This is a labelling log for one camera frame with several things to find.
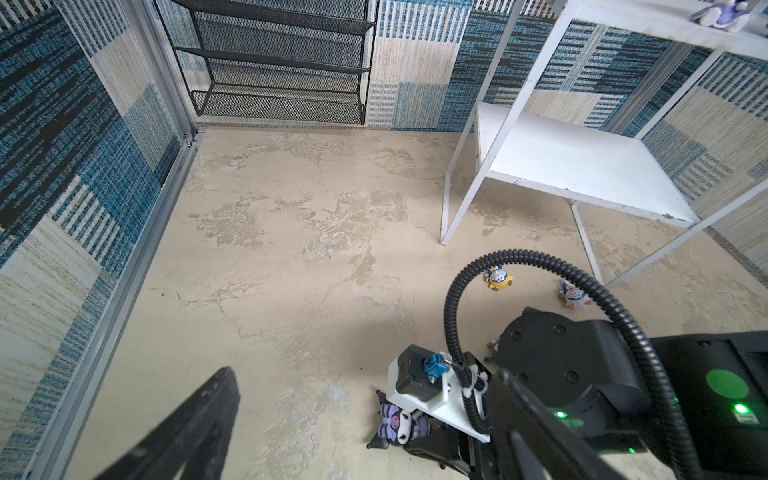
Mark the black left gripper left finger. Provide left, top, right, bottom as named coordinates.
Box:
left=98, top=367, right=240, bottom=479

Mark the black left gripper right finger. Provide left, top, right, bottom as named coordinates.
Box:
left=487, top=369, right=622, bottom=479

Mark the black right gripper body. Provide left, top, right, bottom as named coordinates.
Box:
left=404, top=424, right=498, bottom=479

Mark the striped purple Kuromi figure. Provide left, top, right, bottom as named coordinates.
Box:
left=690, top=0, right=751, bottom=33

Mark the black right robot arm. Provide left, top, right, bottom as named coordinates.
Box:
left=382, top=249, right=767, bottom=479

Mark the small white purple figure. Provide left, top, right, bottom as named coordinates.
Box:
left=558, top=282, right=594, bottom=310

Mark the yellow Doraemon figure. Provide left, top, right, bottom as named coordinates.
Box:
left=483, top=266, right=514, bottom=291

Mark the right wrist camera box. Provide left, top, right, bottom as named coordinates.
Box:
left=385, top=344, right=490, bottom=443

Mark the black wire mesh shelf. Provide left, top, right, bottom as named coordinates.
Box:
left=153, top=0, right=378, bottom=126

